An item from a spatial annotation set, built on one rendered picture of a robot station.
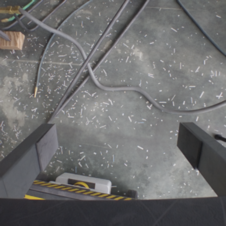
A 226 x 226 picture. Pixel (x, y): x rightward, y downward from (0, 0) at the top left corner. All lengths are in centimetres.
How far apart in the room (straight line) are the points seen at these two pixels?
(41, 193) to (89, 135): 39
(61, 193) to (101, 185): 22
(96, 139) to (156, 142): 32
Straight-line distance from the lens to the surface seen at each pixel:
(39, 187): 70
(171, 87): 94
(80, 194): 64
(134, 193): 83
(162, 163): 92
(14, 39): 125
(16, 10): 102
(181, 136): 17
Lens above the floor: 89
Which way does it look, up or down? 80 degrees down
